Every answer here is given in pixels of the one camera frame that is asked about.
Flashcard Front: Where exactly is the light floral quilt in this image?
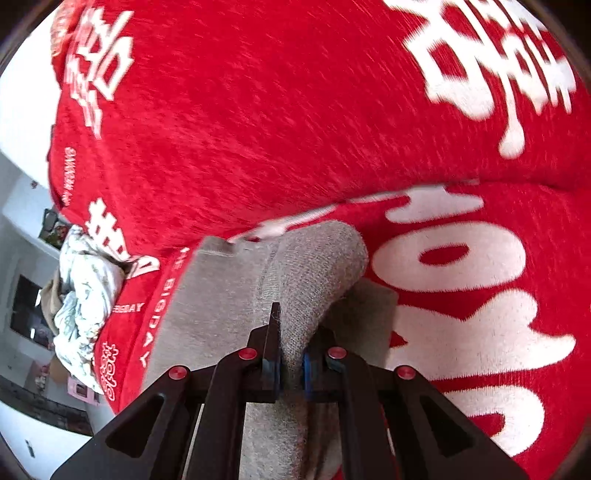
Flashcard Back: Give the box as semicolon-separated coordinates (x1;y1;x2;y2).
39;224;127;395

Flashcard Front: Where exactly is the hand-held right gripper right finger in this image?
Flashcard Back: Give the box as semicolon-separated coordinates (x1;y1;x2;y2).
302;329;529;480

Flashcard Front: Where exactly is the grey knitted garment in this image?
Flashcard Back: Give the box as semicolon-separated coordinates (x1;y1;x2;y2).
147;220;400;480

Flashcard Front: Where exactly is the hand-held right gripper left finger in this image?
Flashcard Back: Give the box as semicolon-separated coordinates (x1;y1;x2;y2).
50;302;283;480

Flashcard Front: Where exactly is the red printed blanket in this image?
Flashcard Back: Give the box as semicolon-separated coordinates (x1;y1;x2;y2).
46;0;591;480

